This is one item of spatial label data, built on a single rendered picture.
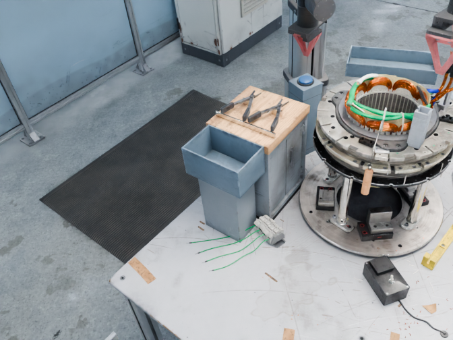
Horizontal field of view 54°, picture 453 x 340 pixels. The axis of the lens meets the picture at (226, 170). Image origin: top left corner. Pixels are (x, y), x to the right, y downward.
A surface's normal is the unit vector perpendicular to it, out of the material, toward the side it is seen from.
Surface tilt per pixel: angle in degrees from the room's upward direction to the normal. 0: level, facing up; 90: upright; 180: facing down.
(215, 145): 90
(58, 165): 0
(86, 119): 0
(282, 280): 0
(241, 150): 90
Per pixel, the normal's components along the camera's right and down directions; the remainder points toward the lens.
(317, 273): -0.08, -0.73
